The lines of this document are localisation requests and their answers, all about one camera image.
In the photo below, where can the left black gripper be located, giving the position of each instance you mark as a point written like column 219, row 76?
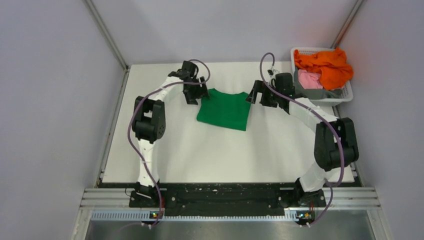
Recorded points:
column 201, row 91

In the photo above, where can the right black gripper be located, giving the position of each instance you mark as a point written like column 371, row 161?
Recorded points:
column 253, row 96

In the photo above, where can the green t shirt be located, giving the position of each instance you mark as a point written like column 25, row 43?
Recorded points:
column 225, row 110

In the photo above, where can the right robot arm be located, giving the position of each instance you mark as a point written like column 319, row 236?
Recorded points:
column 335, row 142

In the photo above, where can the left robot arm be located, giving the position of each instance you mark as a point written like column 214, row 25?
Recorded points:
column 148, row 121

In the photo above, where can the grey t shirt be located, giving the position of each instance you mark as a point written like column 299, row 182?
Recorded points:
column 313, row 94

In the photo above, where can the pink t shirt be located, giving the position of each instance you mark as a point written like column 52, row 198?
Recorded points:
column 309, row 80

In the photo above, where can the orange t shirt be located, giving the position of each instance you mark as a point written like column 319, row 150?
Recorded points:
column 332, row 65

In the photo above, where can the white plastic basket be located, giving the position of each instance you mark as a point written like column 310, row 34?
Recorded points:
column 347, row 94

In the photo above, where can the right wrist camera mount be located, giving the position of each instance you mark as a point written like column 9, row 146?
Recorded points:
column 272, row 72

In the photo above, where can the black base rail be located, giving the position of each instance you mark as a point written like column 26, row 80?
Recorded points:
column 226, row 199

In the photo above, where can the left aluminium frame post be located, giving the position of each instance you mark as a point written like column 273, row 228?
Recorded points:
column 104, row 31

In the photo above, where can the aluminium frame post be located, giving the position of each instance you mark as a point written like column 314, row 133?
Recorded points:
column 347, row 23
column 104, row 31

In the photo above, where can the right aluminium frame post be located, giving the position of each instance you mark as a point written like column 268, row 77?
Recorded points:
column 347, row 23

